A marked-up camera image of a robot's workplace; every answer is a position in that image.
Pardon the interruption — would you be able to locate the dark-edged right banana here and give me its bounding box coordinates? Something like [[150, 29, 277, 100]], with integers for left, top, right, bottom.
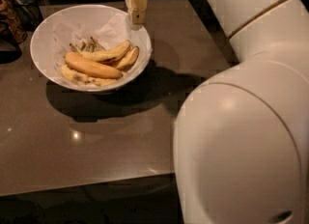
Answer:
[[113, 46, 139, 70]]

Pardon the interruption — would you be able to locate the white paper bowl liner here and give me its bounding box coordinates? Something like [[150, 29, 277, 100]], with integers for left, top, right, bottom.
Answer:
[[49, 14, 152, 92]]

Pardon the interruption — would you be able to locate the brown patterned object at left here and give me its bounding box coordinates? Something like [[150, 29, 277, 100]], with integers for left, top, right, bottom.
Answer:
[[0, 0, 27, 43]]

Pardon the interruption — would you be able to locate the white bowl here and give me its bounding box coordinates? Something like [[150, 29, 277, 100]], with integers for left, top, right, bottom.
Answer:
[[29, 4, 153, 94]]

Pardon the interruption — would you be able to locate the spotted yellow bottom banana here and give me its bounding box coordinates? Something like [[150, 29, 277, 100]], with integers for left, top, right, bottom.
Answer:
[[60, 65, 116, 86]]

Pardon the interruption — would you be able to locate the dark wire rack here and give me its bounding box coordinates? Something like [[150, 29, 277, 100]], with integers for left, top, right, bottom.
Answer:
[[11, 0, 43, 31]]

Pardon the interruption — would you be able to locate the smooth orange-yellow front banana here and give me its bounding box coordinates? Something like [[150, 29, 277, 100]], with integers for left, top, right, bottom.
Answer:
[[64, 52, 123, 79]]

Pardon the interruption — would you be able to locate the spotted yellow banana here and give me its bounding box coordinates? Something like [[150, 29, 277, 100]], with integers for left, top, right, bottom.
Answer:
[[60, 65, 116, 86], [70, 41, 130, 62]]

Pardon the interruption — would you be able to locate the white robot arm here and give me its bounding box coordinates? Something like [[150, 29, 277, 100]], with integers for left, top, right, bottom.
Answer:
[[173, 0, 309, 224]]

